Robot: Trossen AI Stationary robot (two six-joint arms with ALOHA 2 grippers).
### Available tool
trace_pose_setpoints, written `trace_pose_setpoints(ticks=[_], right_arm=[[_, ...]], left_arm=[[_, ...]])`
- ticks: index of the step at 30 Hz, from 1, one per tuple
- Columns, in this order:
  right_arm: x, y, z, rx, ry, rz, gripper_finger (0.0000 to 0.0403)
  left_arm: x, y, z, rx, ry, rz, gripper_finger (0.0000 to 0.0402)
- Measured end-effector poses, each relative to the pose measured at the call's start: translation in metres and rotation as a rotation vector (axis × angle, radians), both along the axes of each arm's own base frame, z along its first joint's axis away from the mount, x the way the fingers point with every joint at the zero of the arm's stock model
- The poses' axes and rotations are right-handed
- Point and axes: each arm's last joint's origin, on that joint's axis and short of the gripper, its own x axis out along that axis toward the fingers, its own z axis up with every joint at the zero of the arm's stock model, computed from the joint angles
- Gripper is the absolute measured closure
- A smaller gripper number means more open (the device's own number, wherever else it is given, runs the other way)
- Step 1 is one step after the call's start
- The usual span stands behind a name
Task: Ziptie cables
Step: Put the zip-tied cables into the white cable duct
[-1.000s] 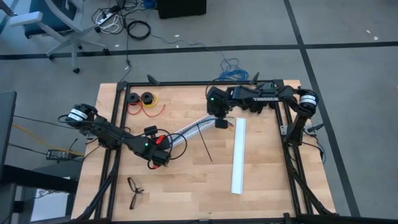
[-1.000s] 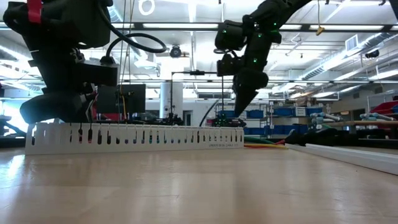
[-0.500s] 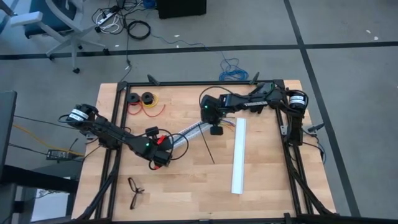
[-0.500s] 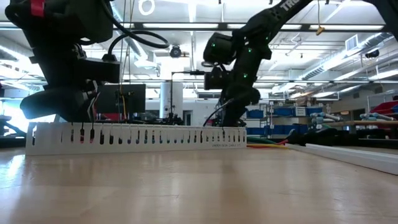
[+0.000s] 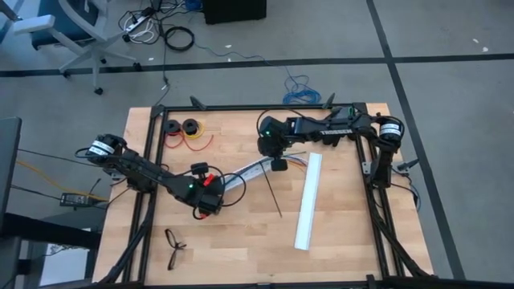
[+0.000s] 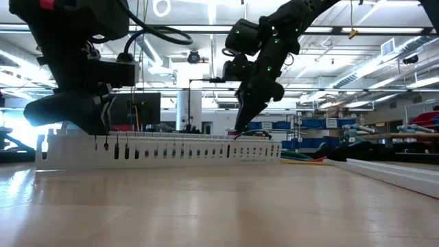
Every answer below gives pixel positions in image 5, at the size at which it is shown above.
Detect white slotted cable duct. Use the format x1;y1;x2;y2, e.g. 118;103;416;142
222;155;282;193

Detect black cable with plug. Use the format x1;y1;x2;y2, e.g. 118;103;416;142
259;159;284;220

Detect white duct cover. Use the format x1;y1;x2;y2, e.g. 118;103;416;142
293;152;324;251

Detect black work glove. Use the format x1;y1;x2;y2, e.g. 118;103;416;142
319;134;357;149

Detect black eyeglasses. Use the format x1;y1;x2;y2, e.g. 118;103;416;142
163;228;187;271

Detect black power adapter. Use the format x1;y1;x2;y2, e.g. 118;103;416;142
59;192;92;209

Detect black floor box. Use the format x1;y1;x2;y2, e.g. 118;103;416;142
201;0;268;26

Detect black side desk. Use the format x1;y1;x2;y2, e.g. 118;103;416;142
0;211;102;252

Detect white power strip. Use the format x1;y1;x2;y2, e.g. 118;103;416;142
123;10;156;35

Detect black side panel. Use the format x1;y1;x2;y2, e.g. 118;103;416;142
0;116;22;238

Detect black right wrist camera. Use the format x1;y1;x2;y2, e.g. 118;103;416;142
270;157;289;173

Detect black left camera cable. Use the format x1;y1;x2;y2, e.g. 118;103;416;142
191;163;248;221

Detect black camera cable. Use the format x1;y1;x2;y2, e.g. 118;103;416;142
255;106;309;128
191;163;248;221

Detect black right camera cable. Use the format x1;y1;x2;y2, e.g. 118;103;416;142
255;106;309;128

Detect black aluminium table frame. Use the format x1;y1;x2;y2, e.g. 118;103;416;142
91;101;437;289

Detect blue coiled floor cable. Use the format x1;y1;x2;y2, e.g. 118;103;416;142
192;42;323;106

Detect black frame clamp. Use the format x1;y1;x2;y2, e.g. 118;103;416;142
189;95;207;112
320;92;337;111

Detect black spool red wire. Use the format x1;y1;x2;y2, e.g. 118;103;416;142
162;119;215;153

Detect black sleeved cable harness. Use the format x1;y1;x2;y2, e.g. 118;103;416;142
368;188;433;279
98;188;158;285

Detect black coiled floor cable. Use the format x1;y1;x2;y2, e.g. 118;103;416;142
163;25;196;53

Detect orange floor cable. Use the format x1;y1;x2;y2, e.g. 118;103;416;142
15;159;110;202

